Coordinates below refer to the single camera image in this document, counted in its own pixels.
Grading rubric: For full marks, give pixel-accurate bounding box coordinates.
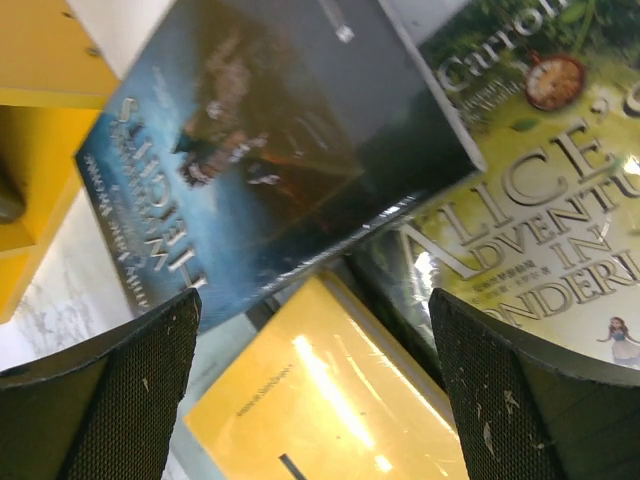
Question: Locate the yellow wooden two-slot shelf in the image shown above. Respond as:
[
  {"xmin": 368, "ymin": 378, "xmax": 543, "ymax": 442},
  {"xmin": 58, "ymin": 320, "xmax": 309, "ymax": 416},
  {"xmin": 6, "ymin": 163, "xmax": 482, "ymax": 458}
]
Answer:
[{"xmin": 1, "ymin": 1, "xmax": 118, "ymax": 322}]

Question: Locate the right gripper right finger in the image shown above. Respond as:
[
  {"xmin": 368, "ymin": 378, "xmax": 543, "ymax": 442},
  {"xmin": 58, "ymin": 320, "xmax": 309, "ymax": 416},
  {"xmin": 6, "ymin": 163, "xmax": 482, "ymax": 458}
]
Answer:
[{"xmin": 429, "ymin": 288, "xmax": 639, "ymax": 479}]

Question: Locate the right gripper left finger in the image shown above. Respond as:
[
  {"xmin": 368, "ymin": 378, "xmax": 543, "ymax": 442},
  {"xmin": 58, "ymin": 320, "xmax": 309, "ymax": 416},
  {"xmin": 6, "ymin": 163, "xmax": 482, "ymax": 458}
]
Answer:
[{"xmin": 1, "ymin": 289, "xmax": 202, "ymax": 479}]

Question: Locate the yellow notebook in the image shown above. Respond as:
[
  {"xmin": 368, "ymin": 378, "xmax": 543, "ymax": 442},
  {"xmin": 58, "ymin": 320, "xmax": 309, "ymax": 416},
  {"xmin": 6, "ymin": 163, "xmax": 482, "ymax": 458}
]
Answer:
[{"xmin": 185, "ymin": 273, "xmax": 468, "ymax": 479}]

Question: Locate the green Alice Wonderland book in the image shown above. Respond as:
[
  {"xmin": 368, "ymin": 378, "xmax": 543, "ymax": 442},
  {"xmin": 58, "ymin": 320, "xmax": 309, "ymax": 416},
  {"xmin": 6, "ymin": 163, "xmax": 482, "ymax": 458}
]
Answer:
[{"xmin": 349, "ymin": 1, "xmax": 639, "ymax": 379}]

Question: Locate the clear plastic file folder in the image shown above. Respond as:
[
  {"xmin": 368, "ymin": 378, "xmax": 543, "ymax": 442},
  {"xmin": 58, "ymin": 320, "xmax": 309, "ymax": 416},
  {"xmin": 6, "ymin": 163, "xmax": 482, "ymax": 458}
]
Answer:
[{"xmin": 162, "ymin": 298, "xmax": 279, "ymax": 480}]

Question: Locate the dark Wuthering Heights book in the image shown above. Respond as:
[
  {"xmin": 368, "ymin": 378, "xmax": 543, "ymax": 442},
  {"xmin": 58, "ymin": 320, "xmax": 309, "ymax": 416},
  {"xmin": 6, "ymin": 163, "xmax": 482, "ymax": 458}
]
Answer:
[{"xmin": 76, "ymin": 1, "xmax": 483, "ymax": 329}]

